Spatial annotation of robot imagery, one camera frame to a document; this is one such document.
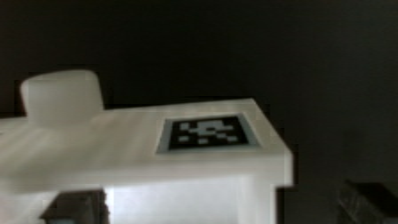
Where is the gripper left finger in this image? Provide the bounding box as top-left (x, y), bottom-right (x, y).
top-left (39, 189), bottom-right (111, 224)

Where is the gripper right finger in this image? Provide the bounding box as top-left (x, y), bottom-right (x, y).
top-left (336, 181), bottom-right (398, 224)

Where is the white front drawer box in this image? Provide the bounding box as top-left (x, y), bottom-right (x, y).
top-left (0, 70), bottom-right (294, 224)

